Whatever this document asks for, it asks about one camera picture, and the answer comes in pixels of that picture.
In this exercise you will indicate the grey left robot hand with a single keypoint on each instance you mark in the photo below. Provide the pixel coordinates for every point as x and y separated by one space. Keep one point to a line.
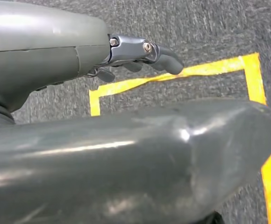
126 160

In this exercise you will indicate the twisted yellow floor tape square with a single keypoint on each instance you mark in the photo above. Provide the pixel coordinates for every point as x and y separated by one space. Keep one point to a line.
254 77

